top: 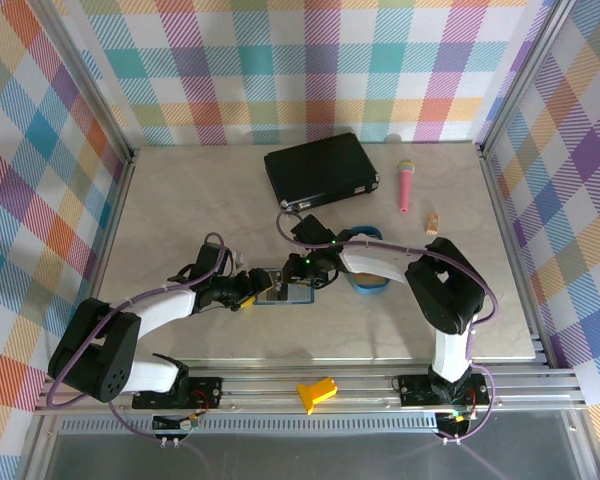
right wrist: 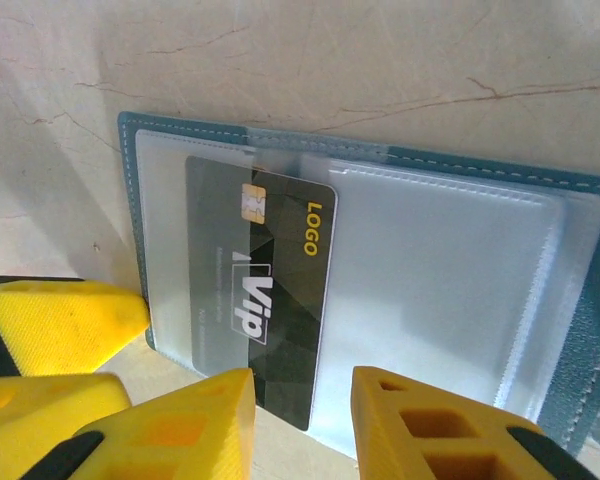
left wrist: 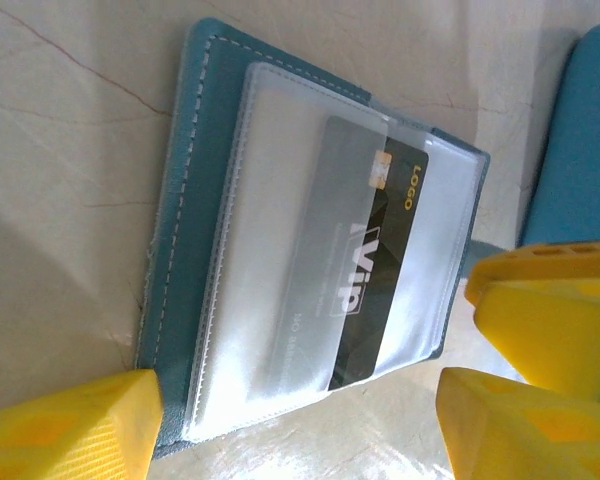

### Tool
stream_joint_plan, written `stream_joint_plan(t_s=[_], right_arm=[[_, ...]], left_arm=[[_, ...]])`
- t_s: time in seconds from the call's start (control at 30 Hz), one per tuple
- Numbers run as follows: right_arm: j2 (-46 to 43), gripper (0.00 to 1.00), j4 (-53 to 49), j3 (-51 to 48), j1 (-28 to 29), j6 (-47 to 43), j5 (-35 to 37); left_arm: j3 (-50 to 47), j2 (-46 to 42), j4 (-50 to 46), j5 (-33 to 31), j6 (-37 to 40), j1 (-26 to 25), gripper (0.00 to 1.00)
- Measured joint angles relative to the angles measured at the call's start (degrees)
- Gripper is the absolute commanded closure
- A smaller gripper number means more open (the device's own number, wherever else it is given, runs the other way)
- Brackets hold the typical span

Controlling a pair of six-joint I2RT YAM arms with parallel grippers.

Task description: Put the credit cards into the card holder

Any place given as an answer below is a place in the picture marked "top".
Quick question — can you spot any small circuit board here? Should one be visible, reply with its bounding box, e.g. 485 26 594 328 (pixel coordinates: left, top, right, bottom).
152 413 201 432
437 410 479 436

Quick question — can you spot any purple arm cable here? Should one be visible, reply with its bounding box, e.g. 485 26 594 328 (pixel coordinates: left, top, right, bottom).
46 231 231 446
275 209 499 444

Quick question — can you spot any black arm base board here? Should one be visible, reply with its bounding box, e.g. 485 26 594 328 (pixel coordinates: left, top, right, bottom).
187 377 225 409
397 372 491 409

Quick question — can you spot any perforated metal strip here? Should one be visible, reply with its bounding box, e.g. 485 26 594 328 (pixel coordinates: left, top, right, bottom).
59 418 441 436

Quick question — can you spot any aluminium frame post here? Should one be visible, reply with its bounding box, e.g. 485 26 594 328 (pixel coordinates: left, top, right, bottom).
474 0 579 156
34 0 137 164

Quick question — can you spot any black ribbed carrying case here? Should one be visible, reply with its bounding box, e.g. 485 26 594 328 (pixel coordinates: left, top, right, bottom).
263 132 381 215

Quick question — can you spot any aluminium side rail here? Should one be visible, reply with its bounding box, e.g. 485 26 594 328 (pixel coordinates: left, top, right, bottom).
479 144 579 374
72 149 137 364

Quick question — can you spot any pink toy microphone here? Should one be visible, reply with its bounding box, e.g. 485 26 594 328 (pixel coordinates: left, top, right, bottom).
397 158 416 215

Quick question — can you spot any yellow plastic bracket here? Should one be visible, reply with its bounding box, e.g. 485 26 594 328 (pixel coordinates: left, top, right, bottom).
296 378 339 416

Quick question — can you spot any blue card holder wallet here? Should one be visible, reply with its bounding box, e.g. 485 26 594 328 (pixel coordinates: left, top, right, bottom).
252 267 315 306

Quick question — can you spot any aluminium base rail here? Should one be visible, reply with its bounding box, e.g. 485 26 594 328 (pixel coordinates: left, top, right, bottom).
32 367 589 416

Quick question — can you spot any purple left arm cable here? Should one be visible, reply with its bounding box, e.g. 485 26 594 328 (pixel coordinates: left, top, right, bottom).
46 231 231 446

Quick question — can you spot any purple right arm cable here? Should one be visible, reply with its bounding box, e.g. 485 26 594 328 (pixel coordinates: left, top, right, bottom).
275 209 499 444

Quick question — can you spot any blue oval card tray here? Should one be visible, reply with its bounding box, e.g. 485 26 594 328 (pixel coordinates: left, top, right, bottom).
339 224 391 296

